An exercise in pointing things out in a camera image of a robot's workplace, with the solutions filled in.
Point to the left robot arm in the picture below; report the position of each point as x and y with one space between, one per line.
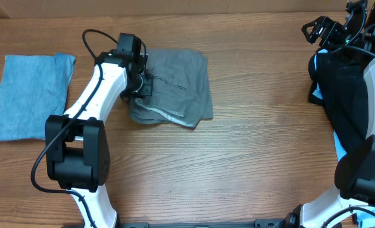
77 153

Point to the grey shorts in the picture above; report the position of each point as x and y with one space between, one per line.
181 91

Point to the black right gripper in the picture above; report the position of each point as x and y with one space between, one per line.
332 28

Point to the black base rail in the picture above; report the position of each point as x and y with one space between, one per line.
258 223

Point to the light blue garment in pile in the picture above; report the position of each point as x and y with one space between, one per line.
361 219

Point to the blue denim garment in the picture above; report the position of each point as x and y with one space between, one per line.
32 88

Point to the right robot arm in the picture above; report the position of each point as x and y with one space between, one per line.
354 177

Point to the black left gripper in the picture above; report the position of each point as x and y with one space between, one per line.
147 89

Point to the black garment in pile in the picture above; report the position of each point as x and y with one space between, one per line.
345 96

